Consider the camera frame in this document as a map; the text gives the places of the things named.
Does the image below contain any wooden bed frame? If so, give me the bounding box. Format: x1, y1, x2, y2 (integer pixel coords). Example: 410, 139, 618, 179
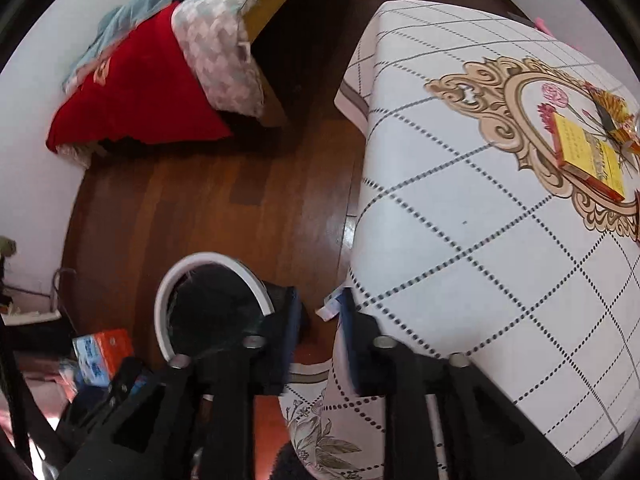
241, 0, 331, 129

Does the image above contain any red blanket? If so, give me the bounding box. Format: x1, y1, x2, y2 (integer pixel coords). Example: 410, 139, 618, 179
46, 3, 231, 153

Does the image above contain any patterned white tablecloth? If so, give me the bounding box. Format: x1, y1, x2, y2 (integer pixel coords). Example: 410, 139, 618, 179
278, 0, 640, 480

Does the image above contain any orange snack bag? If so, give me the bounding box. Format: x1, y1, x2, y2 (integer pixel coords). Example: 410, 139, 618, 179
586, 82, 639, 155

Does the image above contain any yellow cigarette carton box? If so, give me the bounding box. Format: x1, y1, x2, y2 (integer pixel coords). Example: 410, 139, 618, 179
552, 113, 626, 203

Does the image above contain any orange blue tissue box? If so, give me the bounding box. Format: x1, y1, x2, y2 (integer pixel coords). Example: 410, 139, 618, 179
73, 328, 134, 388

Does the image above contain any white round trash bin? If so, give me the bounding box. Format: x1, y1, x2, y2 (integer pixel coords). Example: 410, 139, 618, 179
154, 252, 274, 362

